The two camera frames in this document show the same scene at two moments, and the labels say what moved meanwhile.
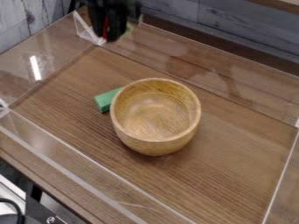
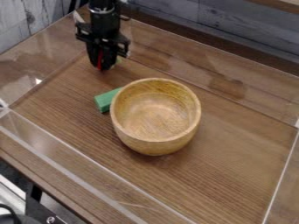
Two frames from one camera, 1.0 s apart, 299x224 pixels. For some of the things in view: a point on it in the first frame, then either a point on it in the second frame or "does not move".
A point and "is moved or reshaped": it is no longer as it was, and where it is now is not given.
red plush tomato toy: x=105 y=26 is moved or reshaped
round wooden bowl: x=153 y=115 does not move
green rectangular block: x=103 y=100 does not move
